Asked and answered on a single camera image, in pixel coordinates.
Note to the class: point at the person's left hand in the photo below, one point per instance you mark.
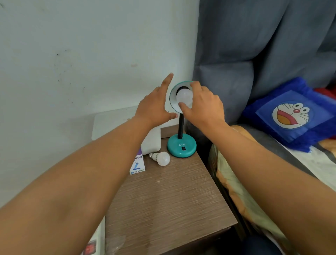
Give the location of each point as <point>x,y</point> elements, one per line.
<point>152,107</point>

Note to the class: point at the person's right hand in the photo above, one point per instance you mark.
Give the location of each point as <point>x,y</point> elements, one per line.
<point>207,110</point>

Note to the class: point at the person's right thumb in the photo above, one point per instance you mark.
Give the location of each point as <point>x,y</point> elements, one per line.
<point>185,108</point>

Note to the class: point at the person's left thumb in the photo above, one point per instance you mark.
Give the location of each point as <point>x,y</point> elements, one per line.
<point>169,116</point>

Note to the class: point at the white light bulb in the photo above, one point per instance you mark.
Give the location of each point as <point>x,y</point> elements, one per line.
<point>183,96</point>
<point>162,158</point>

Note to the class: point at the person's right forearm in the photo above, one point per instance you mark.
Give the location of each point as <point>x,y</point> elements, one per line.
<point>262,170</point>

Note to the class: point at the person's left forearm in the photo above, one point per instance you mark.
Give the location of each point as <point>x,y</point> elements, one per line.
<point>78,184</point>

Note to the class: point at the teal desk lamp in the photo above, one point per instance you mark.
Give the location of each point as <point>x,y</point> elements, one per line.
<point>181,147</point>

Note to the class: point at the white and purple bulb box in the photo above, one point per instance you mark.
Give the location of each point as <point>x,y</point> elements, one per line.
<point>137,166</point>

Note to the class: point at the brown wooden bedside table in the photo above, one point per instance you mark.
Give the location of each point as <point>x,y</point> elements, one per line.
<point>168,199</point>

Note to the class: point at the grey curtain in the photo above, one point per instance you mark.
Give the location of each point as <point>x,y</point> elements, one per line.
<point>249,39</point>

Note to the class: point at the grey blanket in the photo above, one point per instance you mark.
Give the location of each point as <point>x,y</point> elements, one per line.
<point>273,143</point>

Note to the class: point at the patterned bed sheet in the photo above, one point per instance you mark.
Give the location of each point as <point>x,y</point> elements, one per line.
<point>236,194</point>

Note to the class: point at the blue cartoon cushion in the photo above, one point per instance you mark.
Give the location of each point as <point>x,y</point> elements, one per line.
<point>291,115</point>

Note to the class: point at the clear plastic wrapper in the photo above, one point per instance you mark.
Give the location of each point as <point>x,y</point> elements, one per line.
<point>114,245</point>

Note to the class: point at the red fabric item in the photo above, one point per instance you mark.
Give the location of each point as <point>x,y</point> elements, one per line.
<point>326,92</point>

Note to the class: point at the white box with red label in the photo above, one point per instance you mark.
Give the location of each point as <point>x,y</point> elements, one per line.
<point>94,241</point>

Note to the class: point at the person's blue trousers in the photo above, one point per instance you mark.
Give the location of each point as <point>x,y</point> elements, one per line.
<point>259,245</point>

